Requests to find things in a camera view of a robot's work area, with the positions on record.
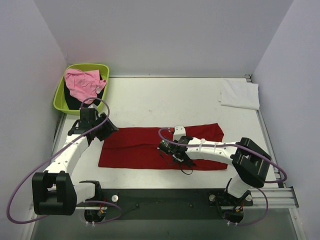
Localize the red t-shirt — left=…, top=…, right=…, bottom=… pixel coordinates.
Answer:
left=98, top=127, right=228, bottom=175

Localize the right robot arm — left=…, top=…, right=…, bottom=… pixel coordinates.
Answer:
left=157, top=136, right=271, bottom=199

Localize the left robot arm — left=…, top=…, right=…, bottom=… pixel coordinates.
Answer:
left=31, top=108, right=119, bottom=216

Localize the black t-shirt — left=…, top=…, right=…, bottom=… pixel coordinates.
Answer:
left=64, top=73, right=105, bottom=110

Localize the lime green plastic bin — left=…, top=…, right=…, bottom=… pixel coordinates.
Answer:
left=53, top=63, right=110, bottom=116

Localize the pink t-shirt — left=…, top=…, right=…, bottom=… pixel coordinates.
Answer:
left=64, top=68, right=107, bottom=105

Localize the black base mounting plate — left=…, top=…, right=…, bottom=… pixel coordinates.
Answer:
left=76, top=188, right=253, bottom=220

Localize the folded white t-shirt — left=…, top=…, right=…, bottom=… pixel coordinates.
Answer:
left=218, top=78, right=260, bottom=111

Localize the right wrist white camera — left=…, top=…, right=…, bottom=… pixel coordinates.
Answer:
left=172, top=125, right=186, bottom=141

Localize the aluminium table edge rail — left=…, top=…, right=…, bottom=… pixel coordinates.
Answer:
left=246, top=74, right=286, bottom=186

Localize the front aluminium rail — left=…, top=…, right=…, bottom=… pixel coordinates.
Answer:
left=29, top=186, right=300, bottom=211

